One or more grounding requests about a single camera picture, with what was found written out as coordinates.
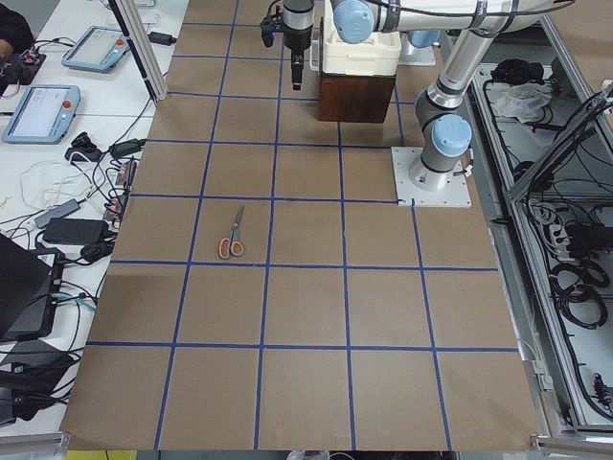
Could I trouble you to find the white foam box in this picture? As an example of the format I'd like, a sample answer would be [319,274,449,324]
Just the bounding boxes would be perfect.
[320,1,401,77]

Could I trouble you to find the blue teach pendant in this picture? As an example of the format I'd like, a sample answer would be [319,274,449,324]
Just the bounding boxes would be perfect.
[2,84,80,145]
[61,26,129,73]

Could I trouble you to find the black power adapter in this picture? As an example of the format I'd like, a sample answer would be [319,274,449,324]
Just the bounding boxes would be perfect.
[42,218,108,245]

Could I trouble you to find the orange handled grey scissors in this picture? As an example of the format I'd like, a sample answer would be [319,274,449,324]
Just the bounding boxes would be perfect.
[217,205,244,260]

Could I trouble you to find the upper blue teach pendant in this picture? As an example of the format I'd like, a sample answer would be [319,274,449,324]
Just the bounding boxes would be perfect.
[61,26,129,73]

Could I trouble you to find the aluminium frame post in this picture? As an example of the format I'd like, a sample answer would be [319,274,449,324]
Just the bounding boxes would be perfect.
[108,0,168,104]

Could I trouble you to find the black cable bundle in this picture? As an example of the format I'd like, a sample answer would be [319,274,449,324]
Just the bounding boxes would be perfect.
[548,258,609,332]

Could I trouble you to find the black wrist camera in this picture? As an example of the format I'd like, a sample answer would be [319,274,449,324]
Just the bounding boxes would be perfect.
[260,15,283,48]

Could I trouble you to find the white coiled cable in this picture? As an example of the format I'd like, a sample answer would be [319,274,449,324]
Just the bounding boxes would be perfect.
[19,160,97,210]

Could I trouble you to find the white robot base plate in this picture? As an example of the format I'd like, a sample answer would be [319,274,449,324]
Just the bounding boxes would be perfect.
[391,147,471,208]

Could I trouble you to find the black laptop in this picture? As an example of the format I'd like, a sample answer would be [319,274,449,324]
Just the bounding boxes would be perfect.
[1,236,65,342]

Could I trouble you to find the lower blue teach pendant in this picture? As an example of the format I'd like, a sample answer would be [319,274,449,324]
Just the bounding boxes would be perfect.
[2,84,80,145]

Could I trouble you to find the dark wooden drawer cabinet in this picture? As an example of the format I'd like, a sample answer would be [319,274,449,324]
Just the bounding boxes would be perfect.
[311,18,397,124]

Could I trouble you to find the white crumpled cloth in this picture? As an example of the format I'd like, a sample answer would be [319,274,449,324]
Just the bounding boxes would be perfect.
[493,82,553,123]

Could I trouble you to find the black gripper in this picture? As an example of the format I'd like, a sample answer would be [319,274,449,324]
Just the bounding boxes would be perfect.
[291,49,304,91]

